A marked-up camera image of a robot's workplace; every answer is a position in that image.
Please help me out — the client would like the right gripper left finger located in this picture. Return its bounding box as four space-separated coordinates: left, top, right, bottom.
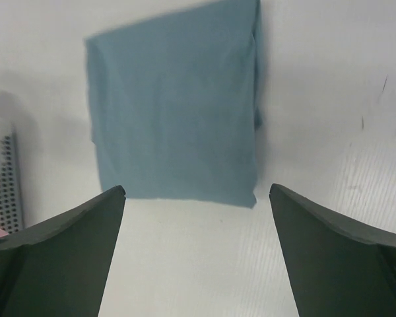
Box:
0 186 125 316

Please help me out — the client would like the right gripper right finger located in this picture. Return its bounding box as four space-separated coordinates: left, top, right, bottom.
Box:
269 184 396 316

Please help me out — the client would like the blue-grey t shirt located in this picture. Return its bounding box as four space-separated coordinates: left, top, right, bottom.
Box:
85 1 264 208

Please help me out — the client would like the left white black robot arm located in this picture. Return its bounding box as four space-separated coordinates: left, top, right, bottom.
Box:
0 118 24 234

